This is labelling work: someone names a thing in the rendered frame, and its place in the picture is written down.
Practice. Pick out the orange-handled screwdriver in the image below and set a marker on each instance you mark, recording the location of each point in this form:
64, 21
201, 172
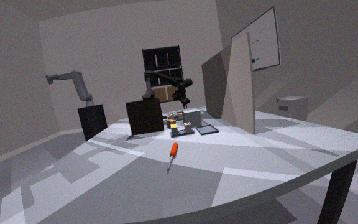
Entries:
173, 152

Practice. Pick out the tan rectangular block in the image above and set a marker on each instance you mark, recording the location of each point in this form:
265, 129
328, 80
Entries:
169, 122

